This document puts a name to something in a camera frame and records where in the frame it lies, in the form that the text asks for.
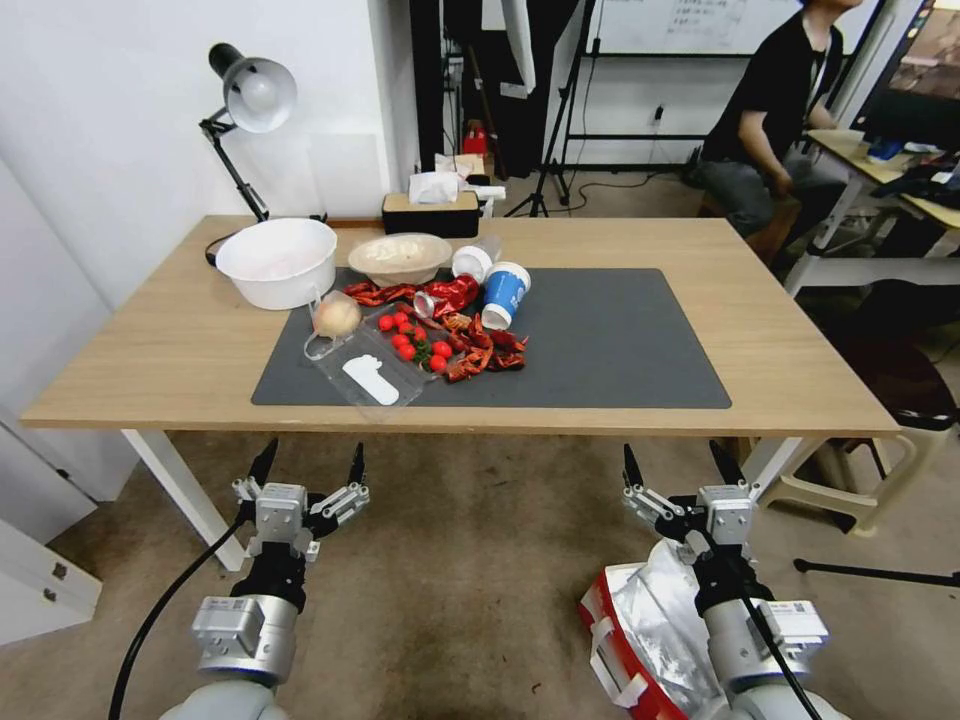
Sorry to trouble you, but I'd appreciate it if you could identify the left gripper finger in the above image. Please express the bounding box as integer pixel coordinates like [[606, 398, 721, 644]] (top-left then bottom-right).
[[230, 438, 281, 513], [311, 442, 372, 538]]

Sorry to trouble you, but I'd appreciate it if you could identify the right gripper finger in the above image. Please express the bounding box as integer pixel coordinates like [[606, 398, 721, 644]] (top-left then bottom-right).
[[621, 443, 688, 536], [709, 440, 763, 508]]

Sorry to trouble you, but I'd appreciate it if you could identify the red foil food delivery bag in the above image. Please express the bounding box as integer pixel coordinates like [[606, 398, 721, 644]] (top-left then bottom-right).
[[577, 539, 733, 720]]

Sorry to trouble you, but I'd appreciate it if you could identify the clear plastic food container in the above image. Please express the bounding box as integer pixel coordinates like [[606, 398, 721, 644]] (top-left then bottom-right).
[[303, 298, 445, 409]]

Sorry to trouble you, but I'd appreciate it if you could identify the black floor stand leg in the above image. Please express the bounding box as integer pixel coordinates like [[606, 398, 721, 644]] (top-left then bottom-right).
[[793, 557, 960, 589]]

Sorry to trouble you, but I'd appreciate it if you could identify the white plastic piece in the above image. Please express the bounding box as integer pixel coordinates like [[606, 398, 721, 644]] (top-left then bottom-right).
[[342, 356, 400, 407]]

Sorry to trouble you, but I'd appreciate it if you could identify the beige plastic stool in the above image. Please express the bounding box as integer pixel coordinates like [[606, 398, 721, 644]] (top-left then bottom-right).
[[757, 431, 933, 538]]

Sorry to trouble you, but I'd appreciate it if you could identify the onion in clear wrap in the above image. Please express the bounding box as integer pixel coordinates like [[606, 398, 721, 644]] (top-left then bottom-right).
[[311, 290, 363, 339]]

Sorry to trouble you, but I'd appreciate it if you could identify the dark grey table mat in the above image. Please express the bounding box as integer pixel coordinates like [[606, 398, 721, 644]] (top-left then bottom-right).
[[251, 267, 733, 410]]

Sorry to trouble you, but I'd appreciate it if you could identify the dark office chair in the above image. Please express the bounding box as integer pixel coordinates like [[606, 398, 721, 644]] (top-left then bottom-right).
[[824, 281, 960, 433]]

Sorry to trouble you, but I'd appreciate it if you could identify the large white plastic bowl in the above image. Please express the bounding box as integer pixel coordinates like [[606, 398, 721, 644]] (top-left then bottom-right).
[[215, 218, 339, 311]]

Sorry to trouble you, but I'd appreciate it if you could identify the wooden table with white legs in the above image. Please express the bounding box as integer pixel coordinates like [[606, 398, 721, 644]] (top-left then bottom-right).
[[18, 215, 901, 571]]

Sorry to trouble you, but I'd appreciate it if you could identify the crushed red drink can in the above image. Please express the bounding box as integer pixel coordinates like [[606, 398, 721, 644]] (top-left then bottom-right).
[[413, 274, 481, 318]]

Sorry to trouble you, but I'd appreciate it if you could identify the white cabinet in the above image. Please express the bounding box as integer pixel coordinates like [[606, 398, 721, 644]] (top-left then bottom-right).
[[0, 157, 144, 646]]

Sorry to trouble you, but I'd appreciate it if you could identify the wooden stool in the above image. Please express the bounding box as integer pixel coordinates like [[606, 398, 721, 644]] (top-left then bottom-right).
[[701, 191, 802, 265]]

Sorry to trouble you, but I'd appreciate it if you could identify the beige paper bowl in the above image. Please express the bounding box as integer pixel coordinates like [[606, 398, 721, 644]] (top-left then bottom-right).
[[347, 232, 454, 289]]

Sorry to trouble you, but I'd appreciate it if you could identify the blue and white paper cup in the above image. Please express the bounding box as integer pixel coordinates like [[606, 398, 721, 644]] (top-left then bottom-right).
[[479, 260, 532, 330]]

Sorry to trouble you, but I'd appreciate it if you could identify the clear cup with white lid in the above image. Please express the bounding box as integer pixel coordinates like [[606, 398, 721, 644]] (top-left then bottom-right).
[[451, 234, 504, 285]]

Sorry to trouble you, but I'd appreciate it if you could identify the black tissue box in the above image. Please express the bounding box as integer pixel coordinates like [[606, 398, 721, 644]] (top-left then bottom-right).
[[381, 191, 481, 239]]

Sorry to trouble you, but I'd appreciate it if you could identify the white tissue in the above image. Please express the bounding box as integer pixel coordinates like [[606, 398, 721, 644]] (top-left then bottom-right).
[[408, 170, 460, 205]]

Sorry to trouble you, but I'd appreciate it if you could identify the light wooden desk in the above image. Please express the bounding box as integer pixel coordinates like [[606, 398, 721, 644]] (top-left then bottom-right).
[[783, 128, 960, 298]]

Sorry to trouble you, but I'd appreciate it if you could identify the person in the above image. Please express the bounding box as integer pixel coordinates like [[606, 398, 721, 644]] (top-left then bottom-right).
[[686, 0, 868, 260]]

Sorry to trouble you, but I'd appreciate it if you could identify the black desk lamp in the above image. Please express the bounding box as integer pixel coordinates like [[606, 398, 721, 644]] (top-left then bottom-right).
[[198, 42, 299, 268]]

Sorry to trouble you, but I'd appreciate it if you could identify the black tripod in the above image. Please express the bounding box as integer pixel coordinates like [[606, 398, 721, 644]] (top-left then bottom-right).
[[506, 0, 603, 219]]

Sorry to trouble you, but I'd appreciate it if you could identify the black computer monitor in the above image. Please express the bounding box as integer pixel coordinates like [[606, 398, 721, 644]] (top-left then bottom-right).
[[862, 0, 960, 148]]

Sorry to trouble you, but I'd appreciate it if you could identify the whiteboard on black stand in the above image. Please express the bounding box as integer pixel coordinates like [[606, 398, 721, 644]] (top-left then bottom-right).
[[562, 0, 890, 170]]

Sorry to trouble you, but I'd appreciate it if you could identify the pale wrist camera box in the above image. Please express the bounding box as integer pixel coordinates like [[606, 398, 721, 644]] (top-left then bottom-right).
[[254, 483, 311, 543], [697, 485, 755, 550]]

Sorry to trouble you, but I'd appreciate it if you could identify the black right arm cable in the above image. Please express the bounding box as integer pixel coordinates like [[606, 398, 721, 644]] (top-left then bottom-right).
[[738, 592, 826, 720]]

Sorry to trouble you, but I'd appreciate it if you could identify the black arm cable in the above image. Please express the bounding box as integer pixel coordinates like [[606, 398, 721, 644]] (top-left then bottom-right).
[[108, 517, 253, 720], [738, 592, 826, 720]]

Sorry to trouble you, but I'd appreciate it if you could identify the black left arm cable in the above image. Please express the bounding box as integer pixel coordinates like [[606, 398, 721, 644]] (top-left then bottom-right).
[[108, 517, 253, 720]]

